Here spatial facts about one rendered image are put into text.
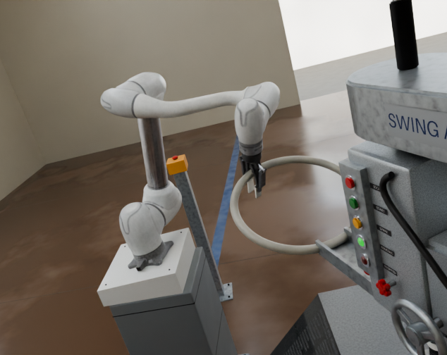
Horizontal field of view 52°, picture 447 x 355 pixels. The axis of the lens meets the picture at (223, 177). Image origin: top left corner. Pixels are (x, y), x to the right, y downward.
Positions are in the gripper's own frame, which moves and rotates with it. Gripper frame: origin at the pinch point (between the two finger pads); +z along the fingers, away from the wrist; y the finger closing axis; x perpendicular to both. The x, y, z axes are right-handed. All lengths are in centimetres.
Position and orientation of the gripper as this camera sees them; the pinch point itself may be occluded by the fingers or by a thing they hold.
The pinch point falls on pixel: (254, 188)
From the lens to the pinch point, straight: 188.4
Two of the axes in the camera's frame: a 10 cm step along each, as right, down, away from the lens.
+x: 7.6, -4.9, 4.2
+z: 1.0, 7.3, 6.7
